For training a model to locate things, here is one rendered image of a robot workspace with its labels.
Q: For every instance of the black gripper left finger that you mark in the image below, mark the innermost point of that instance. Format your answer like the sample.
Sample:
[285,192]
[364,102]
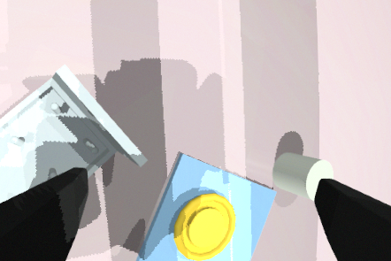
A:
[41,223]

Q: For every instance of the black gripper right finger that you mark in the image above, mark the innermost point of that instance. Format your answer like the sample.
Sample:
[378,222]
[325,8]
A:
[357,226]

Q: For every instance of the pale grey cylinder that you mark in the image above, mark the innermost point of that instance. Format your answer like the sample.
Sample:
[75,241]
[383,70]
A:
[300,174]

